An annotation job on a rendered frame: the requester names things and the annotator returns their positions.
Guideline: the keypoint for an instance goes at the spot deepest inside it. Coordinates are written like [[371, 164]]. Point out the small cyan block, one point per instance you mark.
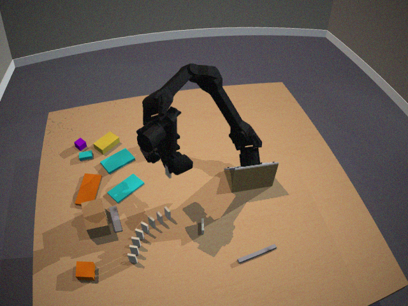
[[85, 155]]

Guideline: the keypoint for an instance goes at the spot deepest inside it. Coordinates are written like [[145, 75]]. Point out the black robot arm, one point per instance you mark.
[[164, 125]]

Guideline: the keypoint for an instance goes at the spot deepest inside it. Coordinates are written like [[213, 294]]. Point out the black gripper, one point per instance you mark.
[[175, 161]]

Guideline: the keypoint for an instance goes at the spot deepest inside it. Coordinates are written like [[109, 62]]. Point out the purple block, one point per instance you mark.
[[80, 144]]

